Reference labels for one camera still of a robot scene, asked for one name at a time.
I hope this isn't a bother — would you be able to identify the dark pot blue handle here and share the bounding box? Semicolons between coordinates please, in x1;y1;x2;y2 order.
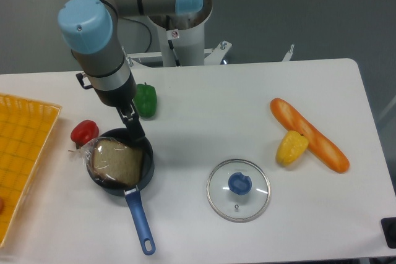
82;129;156;255

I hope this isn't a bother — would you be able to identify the red bell pepper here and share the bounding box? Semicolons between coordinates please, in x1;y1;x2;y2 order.
71;120;99;148

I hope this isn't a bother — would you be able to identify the yellow bell pepper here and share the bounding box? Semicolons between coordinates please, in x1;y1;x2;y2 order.
275;130;309;166

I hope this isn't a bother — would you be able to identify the black device at table edge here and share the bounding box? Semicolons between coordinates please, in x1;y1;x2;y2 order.
381;217;396;249

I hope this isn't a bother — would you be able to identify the bagged bread slice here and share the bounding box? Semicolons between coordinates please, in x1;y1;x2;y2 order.
69;137;144;188

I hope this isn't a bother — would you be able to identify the yellow woven basket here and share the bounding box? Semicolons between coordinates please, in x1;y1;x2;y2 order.
1;93;62;247

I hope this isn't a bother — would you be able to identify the glass pot lid blue knob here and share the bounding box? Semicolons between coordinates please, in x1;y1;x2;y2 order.
206;158;271;223

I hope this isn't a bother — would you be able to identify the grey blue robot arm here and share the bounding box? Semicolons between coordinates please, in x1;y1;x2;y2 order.
58;0;204;141

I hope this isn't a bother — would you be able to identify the black cable on floor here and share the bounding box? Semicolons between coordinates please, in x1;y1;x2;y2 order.
119;15;153;55

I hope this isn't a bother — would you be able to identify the orange baguette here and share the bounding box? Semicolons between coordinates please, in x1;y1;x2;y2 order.
270;98;350;173

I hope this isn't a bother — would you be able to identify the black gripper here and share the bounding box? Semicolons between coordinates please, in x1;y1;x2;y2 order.
75;72;145;141

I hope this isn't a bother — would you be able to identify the green bell pepper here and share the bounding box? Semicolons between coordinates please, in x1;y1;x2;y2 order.
134;83;157;119

